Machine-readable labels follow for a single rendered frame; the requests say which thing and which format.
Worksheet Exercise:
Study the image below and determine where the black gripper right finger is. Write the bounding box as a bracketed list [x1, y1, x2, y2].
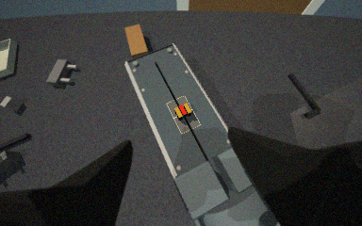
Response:
[228, 127, 362, 226]

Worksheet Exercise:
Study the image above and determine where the cream open tray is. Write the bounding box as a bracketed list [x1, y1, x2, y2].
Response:
[0, 39, 17, 78]

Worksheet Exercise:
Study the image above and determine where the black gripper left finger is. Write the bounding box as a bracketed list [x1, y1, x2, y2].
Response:
[0, 140, 134, 226]

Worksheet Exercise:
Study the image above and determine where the tan rectangular block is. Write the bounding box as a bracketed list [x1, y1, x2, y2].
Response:
[125, 24, 148, 58]

